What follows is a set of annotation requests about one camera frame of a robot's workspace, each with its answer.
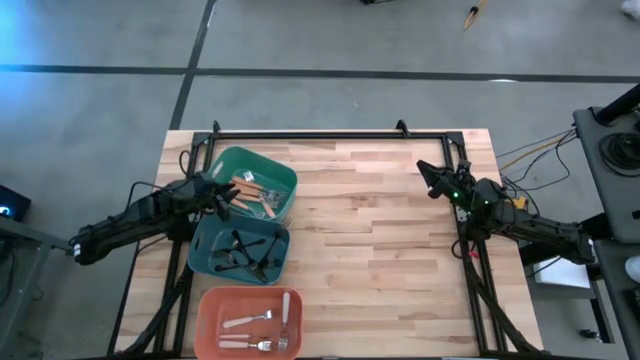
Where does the black pole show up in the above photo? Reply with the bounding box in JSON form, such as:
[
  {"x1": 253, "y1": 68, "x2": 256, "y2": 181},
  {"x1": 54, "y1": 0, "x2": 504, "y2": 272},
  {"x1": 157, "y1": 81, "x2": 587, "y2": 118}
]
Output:
[{"x1": 593, "y1": 82, "x2": 640, "y2": 126}]

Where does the green plastic bin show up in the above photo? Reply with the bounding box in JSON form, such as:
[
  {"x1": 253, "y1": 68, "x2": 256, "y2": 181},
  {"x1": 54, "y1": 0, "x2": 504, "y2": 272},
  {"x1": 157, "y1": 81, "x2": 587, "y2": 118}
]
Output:
[{"x1": 206, "y1": 145, "x2": 299, "y2": 222}]

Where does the white round object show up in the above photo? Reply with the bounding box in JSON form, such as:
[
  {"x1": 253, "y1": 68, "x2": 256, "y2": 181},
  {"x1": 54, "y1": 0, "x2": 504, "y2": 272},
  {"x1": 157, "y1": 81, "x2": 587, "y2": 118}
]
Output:
[{"x1": 624, "y1": 254, "x2": 640, "y2": 284}]

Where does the grey metal bench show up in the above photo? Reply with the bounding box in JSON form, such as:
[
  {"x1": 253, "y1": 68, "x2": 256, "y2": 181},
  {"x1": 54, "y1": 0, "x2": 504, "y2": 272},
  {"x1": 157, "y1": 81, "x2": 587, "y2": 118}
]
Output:
[{"x1": 0, "y1": 215, "x2": 82, "y2": 351}]

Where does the teal plastic bin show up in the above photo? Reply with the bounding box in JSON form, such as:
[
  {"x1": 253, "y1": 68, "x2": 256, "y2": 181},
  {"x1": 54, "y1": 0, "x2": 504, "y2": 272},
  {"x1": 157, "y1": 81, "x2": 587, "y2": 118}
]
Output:
[{"x1": 187, "y1": 213, "x2": 292, "y2": 287}]

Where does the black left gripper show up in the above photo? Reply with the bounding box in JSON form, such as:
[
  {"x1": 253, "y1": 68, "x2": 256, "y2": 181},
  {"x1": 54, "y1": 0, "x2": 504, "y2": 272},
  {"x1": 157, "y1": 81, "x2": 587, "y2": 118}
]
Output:
[{"x1": 192, "y1": 171, "x2": 242, "y2": 222}]

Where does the yellow connector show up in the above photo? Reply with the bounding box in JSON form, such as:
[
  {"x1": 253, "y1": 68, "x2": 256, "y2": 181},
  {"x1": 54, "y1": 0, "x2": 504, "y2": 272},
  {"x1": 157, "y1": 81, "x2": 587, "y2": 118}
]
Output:
[{"x1": 503, "y1": 195, "x2": 529, "y2": 214}]

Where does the white paper sheet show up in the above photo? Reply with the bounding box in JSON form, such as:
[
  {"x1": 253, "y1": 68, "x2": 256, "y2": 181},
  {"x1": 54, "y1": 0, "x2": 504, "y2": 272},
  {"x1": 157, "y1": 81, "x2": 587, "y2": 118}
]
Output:
[{"x1": 530, "y1": 257, "x2": 592, "y2": 290}]

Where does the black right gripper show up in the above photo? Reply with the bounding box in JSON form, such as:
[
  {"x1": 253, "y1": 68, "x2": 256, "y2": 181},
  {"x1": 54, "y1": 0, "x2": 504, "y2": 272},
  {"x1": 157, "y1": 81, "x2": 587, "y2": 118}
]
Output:
[{"x1": 416, "y1": 159, "x2": 476, "y2": 207}]

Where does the black box with blue light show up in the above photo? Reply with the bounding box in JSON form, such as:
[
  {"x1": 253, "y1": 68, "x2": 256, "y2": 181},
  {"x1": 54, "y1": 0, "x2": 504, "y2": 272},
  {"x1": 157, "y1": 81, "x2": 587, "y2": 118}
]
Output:
[{"x1": 0, "y1": 183, "x2": 32, "y2": 224}]

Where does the orange plastic bin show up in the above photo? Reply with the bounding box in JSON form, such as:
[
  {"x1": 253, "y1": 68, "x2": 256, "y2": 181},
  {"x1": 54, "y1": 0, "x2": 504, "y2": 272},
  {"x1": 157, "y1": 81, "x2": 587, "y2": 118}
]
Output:
[{"x1": 193, "y1": 284, "x2": 304, "y2": 360}]

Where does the yellow hanging cable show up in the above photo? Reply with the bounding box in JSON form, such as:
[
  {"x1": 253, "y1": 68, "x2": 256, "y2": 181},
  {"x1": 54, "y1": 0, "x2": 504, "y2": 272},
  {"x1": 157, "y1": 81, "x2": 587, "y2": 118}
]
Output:
[{"x1": 463, "y1": 0, "x2": 489, "y2": 30}]

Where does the coiled black cable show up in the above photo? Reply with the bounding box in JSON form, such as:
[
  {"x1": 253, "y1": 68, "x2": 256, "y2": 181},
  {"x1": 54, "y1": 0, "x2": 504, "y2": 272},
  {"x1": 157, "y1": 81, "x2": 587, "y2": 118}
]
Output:
[{"x1": 598, "y1": 130, "x2": 640, "y2": 177}]

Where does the grey equipment cart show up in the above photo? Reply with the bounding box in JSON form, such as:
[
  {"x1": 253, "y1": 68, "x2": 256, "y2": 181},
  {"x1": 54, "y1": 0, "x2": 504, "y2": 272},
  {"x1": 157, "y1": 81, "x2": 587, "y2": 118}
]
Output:
[
  {"x1": 592, "y1": 238, "x2": 640, "y2": 360},
  {"x1": 572, "y1": 106, "x2": 640, "y2": 246}
]

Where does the black aluminium table frame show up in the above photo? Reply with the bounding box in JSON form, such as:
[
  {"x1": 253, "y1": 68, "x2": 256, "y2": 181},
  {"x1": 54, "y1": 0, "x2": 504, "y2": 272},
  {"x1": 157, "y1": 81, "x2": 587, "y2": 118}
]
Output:
[{"x1": 107, "y1": 130, "x2": 544, "y2": 359}]

